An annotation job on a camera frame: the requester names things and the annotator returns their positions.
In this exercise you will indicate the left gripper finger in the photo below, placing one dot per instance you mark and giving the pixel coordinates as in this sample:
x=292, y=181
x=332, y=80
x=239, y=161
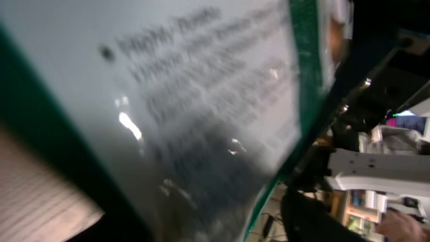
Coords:
x=305, y=220

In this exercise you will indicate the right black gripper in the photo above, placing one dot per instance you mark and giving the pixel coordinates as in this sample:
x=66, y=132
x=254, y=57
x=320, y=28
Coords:
x=320, y=36

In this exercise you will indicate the green 3M gloves package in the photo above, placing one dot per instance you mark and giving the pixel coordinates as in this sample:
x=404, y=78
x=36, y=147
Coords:
x=176, y=113

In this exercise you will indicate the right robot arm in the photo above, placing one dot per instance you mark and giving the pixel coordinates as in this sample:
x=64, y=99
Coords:
x=385, y=70

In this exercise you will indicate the person's hand in background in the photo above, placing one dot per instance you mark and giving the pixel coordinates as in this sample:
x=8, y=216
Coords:
x=399, y=227

